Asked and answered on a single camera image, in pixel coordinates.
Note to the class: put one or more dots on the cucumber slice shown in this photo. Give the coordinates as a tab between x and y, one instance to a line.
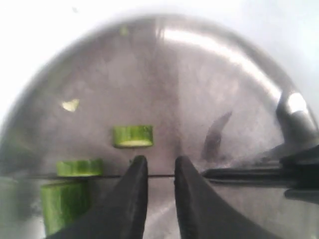
133	136
80	168

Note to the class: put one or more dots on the cucumber slice near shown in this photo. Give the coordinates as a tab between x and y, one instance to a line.
80	168

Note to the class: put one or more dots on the round steel plate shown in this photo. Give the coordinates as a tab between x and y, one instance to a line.
207	93

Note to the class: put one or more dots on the small pale food scrap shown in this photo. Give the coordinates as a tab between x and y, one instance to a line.
70	106

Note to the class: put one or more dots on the cucumber slice far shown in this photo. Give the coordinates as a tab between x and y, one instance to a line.
133	136

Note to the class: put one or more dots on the green cucumber piece with stem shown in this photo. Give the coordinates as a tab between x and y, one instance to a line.
63	203

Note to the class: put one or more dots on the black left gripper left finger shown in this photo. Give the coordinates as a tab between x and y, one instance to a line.
122	215

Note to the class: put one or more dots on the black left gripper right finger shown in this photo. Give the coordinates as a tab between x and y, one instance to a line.
202	214

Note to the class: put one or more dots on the black handled knife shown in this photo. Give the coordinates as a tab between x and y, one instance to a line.
298	173

